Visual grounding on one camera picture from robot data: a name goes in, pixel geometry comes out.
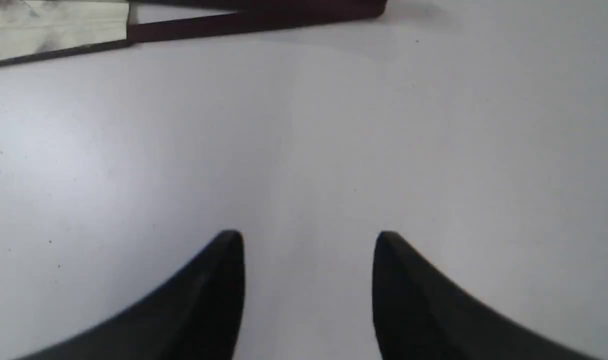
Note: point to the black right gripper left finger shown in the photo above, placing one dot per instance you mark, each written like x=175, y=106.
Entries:
x=196, y=314

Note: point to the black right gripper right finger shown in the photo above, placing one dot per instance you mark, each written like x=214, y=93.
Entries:
x=420, y=314

